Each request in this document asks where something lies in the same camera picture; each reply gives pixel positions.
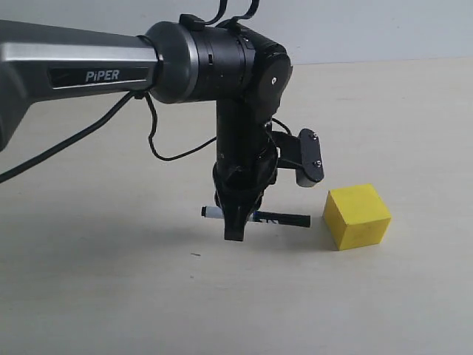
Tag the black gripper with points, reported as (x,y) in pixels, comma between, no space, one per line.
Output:
(244,153)

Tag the black and white marker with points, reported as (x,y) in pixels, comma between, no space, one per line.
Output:
(298,220)

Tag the yellow foam cube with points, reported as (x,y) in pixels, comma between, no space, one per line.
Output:
(356,216)

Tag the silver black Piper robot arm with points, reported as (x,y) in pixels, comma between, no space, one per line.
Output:
(241,71)

